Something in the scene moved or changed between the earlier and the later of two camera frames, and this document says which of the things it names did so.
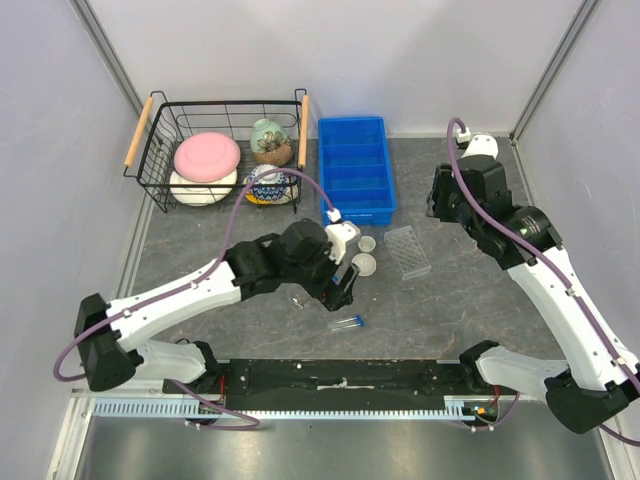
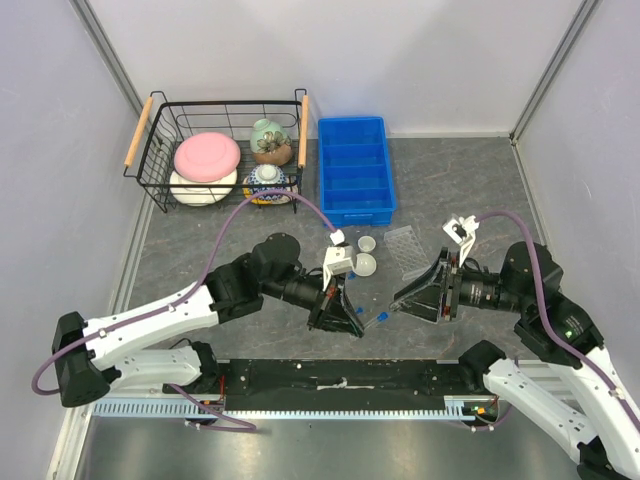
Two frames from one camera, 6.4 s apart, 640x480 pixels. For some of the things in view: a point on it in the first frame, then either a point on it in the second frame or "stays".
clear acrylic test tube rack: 407,252 stays
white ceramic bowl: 202,196 stays
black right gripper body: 444,202 -> 452,271
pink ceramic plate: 206,157 stays
